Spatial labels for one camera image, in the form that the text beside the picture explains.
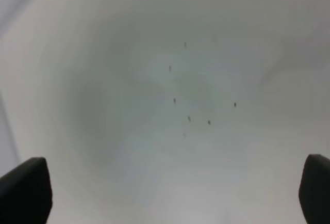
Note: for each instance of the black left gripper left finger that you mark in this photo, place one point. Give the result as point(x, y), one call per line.
point(26, 193)

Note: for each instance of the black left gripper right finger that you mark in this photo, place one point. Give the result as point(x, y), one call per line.
point(314, 189)

